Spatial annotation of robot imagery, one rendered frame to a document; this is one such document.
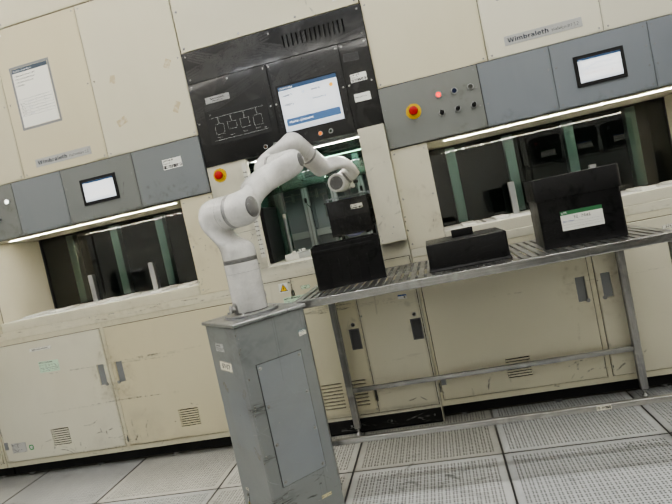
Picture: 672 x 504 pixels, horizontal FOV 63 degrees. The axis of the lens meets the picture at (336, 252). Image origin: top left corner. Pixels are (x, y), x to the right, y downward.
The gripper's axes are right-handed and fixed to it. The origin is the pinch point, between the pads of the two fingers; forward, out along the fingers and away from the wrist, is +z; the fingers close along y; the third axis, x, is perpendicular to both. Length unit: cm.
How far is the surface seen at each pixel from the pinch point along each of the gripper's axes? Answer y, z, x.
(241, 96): -36, -29, 49
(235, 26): -32, -29, 81
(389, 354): 8, -31, -84
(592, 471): 76, -92, -118
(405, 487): 11, -88, -118
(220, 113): -48, -29, 44
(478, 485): 37, -93, -118
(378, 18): 33, -28, 68
